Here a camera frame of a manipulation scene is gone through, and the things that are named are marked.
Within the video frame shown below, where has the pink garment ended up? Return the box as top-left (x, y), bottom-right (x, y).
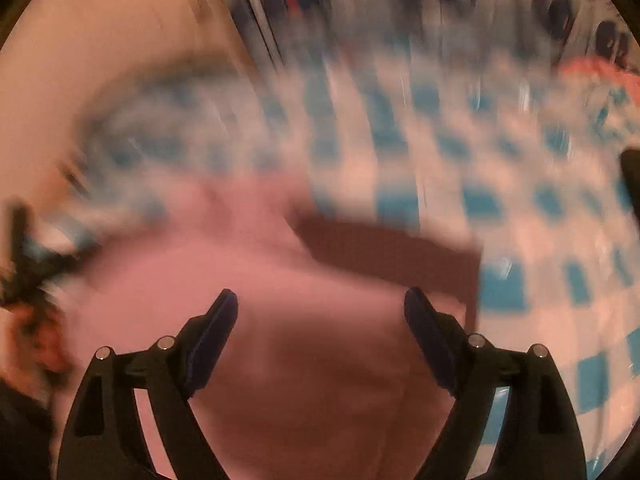
top-left (61, 174), bottom-right (480, 479)

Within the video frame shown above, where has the blue white checkered bedsheet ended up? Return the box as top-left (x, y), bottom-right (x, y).
top-left (55, 54), bottom-right (639, 479)

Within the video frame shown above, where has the black garment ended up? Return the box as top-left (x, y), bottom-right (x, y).
top-left (620, 148), bottom-right (640, 218)

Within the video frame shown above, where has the pink folded cloth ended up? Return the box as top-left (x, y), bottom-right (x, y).
top-left (559, 56), bottom-right (639, 96)

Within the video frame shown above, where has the grey patterned pillow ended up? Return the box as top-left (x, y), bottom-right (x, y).
top-left (226, 0), bottom-right (639, 72)

